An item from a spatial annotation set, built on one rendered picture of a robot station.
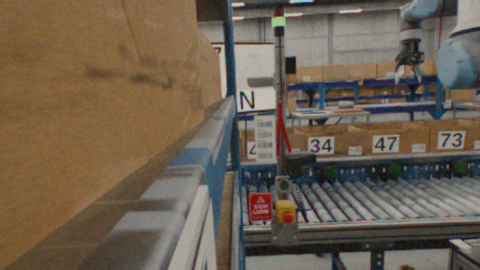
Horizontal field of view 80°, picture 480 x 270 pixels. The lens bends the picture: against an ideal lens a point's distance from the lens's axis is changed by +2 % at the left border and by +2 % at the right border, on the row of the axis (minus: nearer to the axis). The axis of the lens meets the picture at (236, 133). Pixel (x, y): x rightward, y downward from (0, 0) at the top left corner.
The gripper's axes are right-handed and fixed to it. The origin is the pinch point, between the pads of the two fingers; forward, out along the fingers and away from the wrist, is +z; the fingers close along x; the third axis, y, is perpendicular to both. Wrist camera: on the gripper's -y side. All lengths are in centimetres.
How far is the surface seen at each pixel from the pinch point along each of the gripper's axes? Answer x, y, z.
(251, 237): -84, 26, 65
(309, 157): -60, 35, 29
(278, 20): -70, 32, -25
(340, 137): -22.0, -30.3, 30.7
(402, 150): 17, -30, 41
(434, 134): 36, -29, 32
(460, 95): 394, -443, 14
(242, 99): -85, 22, 4
